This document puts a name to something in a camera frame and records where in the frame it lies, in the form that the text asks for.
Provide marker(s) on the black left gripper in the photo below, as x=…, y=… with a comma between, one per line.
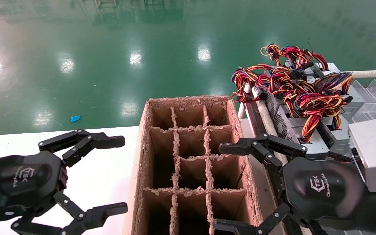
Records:
x=15, y=182

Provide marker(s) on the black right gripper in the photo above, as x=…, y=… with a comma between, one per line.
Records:
x=321, y=189

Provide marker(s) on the grey mesh-faced power supply case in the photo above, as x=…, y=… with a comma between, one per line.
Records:
x=281, y=124
x=273, y=101
x=312, y=148

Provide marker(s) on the blue scrap on floor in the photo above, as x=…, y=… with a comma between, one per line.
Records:
x=75, y=118

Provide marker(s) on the cardboard box with dividers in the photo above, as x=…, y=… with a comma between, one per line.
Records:
x=191, y=169

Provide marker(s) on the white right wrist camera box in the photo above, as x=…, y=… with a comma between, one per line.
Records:
x=374, y=153

